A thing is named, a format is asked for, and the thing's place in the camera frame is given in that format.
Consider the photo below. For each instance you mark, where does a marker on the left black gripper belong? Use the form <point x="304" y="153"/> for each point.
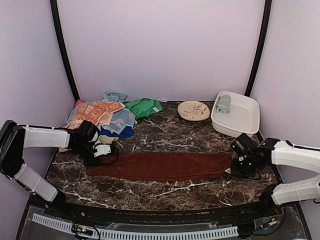
<point x="88" y="162"/>

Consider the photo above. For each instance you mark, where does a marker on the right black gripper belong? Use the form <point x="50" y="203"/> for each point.
<point x="235" y="171"/>

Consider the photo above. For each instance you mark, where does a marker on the dark red towel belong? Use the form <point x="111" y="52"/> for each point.
<point x="162" y="166"/>

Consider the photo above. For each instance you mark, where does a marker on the mint green panda towel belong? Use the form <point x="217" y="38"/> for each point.
<point x="223" y="104"/>

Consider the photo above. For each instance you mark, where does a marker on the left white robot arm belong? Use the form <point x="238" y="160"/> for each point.
<point x="25" y="151"/>

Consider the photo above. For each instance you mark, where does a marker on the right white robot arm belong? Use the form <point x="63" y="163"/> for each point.
<point x="299" y="166"/>

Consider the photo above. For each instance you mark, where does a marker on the white yellow patterned towel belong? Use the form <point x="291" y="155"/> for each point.
<point x="103" y="139"/>

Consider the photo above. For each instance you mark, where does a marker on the orange pink patterned towel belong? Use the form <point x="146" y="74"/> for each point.
<point x="97" y="112"/>

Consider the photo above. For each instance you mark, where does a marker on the white plastic tub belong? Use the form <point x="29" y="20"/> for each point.
<point x="243" y="116"/>

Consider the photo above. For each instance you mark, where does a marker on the royal blue towel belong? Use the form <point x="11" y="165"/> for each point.
<point x="126" y="133"/>

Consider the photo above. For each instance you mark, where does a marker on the blue orange patterned towel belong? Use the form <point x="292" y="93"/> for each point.
<point x="116" y="122"/>

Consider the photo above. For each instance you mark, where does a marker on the light blue towel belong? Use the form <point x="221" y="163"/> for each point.
<point x="114" y="96"/>

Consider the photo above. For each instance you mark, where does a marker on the bright green towel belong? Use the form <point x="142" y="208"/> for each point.
<point x="144" y="107"/>

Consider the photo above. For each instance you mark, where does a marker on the beige bird ceramic plate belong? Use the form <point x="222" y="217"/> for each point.
<point x="193" y="111"/>

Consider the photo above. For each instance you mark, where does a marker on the small green circuit board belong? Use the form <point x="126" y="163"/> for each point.
<point x="79" y="230"/>

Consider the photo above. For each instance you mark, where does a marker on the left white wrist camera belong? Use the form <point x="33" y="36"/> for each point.
<point x="102" y="149"/>

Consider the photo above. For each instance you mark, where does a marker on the black front table rail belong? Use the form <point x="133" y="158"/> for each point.
<point x="102" y="216"/>

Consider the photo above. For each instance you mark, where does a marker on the right black frame post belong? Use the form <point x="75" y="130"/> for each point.
<point x="260" y="47"/>

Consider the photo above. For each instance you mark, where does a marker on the black frame post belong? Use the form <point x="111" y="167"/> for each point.
<point x="260" y="47"/>
<point x="63" y="50"/>

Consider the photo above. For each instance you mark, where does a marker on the white slotted cable duct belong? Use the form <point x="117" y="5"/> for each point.
<point x="121" y="231"/>

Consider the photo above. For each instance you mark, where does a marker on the left black frame post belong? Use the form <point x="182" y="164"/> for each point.
<point x="63" y="50"/>

